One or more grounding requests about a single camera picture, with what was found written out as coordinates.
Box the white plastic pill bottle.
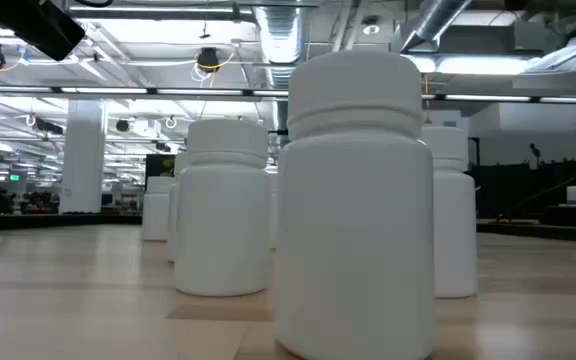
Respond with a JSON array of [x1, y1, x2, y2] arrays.
[[274, 48, 436, 360], [174, 118, 273, 297], [419, 124, 479, 300], [166, 151, 190, 264], [141, 175, 177, 242]]

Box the long ceiling light strip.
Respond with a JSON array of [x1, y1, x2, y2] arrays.
[[0, 84, 576, 105]]

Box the white building pillar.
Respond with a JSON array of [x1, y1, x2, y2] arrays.
[[59, 98, 108, 215]]

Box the black display panel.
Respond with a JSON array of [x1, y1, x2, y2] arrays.
[[145, 153, 177, 191]]

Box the round ceiling detector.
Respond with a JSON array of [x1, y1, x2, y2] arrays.
[[361, 15, 382, 36]]

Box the bright rectangular ceiling light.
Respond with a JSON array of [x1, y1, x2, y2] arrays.
[[415, 53, 537, 76]]

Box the black room partition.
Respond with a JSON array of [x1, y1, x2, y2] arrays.
[[467, 158, 576, 221]]

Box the silver ceiling air duct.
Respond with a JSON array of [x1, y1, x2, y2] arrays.
[[252, 4, 307, 134], [400, 0, 472, 54]]

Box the yellow hanging cord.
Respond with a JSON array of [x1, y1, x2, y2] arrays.
[[421, 73, 433, 125]]

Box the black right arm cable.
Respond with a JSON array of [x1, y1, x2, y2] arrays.
[[498, 159, 576, 220]]

